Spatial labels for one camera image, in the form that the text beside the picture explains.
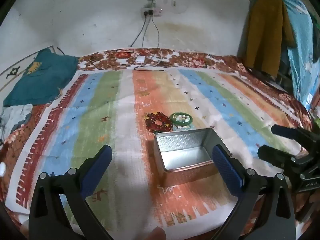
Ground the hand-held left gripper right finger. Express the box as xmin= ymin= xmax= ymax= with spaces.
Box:
xmin=212 ymin=145 xmax=297 ymax=240

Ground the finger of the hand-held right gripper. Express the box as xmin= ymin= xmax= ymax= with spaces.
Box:
xmin=257 ymin=146 xmax=309 ymax=171
xmin=271 ymin=124 xmax=320 ymax=144

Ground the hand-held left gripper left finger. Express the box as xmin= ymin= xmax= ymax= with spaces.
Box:
xmin=28 ymin=144 xmax=118 ymax=240

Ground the silver tin box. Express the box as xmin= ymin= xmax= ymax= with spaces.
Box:
xmin=153 ymin=127 xmax=227 ymax=187

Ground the green jade bangle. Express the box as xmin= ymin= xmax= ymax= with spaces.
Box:
xmin=169 ymin=112 xmax=194 ymax=127

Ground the white bead bracelet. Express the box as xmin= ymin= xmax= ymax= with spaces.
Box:
xmin=172 ymin=114 xmax=190 ymax=123

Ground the red bead bracelet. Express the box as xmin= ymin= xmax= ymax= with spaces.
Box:
xmin=144 ymin=112 xmax=173 ymax=133

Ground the person's left hand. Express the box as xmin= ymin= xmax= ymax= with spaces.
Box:
xmin=144 ymin=226 xmax=167 ymax=240

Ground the striped colourful blanket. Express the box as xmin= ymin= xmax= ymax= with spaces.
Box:
xmin=5 ymin=67 xmax=313 ymax=240

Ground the light blue hanging towel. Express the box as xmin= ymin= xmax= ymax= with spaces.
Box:
xmin=277 ymin=0 xmax=320 ymax=112

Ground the white crumpled cloth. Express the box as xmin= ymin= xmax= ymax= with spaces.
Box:
xmin=0 ymin=104 xmax=33 ymax=145

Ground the mustard hanging garment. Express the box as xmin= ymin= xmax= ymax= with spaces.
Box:
xmin=244 ymin=0 xmax=295 ymax=77

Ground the teal cloth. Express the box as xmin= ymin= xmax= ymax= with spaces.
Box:
xmin=3 ymin=49 xmax=78 ymax=107

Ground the brown floral bed sheet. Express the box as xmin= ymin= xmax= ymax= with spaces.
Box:
xmin=0 ymin=47 xmax=313 ymax=240

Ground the black cable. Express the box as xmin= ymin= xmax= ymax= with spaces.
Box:
xmin=134 ymin=66 xmax=165 ymax=72

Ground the grey cable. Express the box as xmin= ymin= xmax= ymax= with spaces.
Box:
xmin=130 ymin=17 xmax=148 ymax=48

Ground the white cable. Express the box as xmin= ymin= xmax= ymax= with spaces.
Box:
xmin=152 ymin=17 xmax=161 ymax=50

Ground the white wall power strip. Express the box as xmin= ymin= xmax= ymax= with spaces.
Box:
xmin=141 ymin=9 xmax=164 ymax=18

